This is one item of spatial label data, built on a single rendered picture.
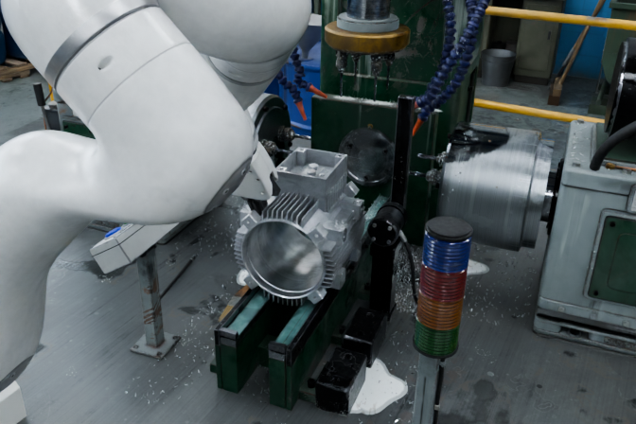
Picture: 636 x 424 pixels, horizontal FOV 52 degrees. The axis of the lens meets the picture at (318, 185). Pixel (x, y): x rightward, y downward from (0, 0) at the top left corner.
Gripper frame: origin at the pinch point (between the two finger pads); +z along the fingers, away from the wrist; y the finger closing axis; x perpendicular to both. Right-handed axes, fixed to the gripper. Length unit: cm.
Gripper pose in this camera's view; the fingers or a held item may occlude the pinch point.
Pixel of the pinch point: (256, 202)
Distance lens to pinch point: 114.3
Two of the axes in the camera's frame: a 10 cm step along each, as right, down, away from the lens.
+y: 9.3, 1.7, -3.3
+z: 1.7, 5.8, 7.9
